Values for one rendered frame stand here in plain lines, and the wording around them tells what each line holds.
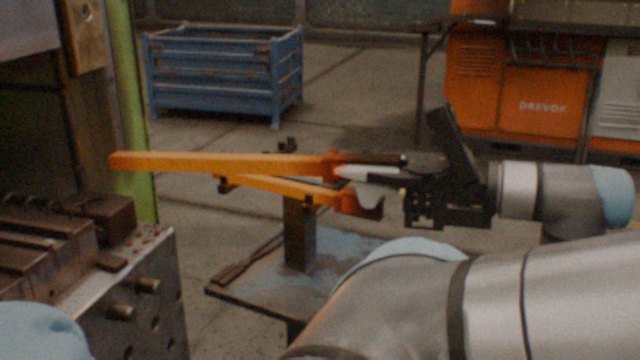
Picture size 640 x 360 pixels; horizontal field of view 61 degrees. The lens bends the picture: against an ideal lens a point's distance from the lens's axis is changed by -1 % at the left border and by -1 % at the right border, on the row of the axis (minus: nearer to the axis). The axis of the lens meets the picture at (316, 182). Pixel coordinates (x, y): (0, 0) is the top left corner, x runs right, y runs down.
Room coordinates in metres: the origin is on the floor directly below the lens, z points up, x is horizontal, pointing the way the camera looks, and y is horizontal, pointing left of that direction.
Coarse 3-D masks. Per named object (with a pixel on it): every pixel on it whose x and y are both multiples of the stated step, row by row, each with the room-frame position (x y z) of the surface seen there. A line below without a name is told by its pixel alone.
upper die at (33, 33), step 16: (0, 0) 0.70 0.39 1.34; (16, 0) 0.73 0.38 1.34; (32, 0) 0.75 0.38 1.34; (48, 0) 0.78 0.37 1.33; (0, 16) 0.70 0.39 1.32; (16, 16) 0.72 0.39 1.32; (32, 16) 0.75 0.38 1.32; (48, 16) 0.78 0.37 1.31; (0, 32) 0.69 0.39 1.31; (16, 32) 0.72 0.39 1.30; (32, 32) 0.74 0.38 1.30; (48, 32) 0.77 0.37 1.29; (0, 48) 0.69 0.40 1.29; (16, 48) 0.71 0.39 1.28; (32, 48) 0.74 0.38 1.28; (48, 48) 0.76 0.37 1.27
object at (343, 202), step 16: (240, 176) 1.08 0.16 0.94; (256, 176) 1.08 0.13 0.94; (272, 176) 1.08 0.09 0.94; (272, 192) 1.04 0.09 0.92; (288, 192) 1.03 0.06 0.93; (304, 192) 1.01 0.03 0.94; (320, 192) 1.00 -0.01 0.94; (336, 192) 1.00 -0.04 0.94; (352, 192) 0.97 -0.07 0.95; (336, 208) 0.96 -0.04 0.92; (352, 208) 0.97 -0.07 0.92; (368, 208) 0.95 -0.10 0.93
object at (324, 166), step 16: (112, 160) 0.79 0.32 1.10; (128, 160) 0.78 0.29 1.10; (144, 160) 0.77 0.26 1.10; (160, 160) 0.76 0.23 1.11; (176, 160) 0.75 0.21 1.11; (192, 160) 0.75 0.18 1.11; (208, 160) 0.74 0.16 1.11; (224, 160) 0.73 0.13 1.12; (240, 160) 0.73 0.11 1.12; (256, 160) 0.72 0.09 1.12; (272, 160) 0.71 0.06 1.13; (288, 160) 0.71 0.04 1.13; (304, 160) 0.70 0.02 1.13; (320, 160) 0.70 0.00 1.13; (336, 160) 0.69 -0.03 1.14; (352, 160) 0.68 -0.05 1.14; (368, 160) 0.67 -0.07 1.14; (384, 160) 0.67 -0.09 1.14; (400, 160) 0.68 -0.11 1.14; (320, 176) 0.69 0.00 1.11; (336, 176) 0.69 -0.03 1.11
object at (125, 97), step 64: (128, 0) 1.20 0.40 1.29; (0, 64) 1.01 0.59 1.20; (64, 64) 0.98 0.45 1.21; (128, 64) 1.18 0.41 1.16; (0, 128) 1.02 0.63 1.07; (64, 128) 0.98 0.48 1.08; (128, 128) 1.15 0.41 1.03; (0, 192) 1.04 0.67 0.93; (64, 192) 0.99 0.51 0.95; (128, 192) 1.10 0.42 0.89
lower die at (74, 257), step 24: (0, 216) 0.80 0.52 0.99; (24, 216) 0.80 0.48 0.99; (48, 216) 0.80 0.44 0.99; (0, 240) 0.72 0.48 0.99; (24, 240) 0.71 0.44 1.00; (72, 240) 0.74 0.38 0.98; (0, 264) 0.66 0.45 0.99; (24, 264) 0.66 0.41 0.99; (48, 264) 0.68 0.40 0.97; (72, 264) 0.73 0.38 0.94; (0, 288) 0.61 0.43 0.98; (24, 288) 0.64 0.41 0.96; (48, 288) 0.67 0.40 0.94
